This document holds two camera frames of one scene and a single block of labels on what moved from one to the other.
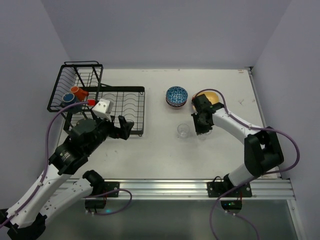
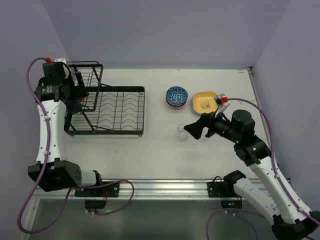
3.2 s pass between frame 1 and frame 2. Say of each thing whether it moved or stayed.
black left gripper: moved
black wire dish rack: stayed
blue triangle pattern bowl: stayed
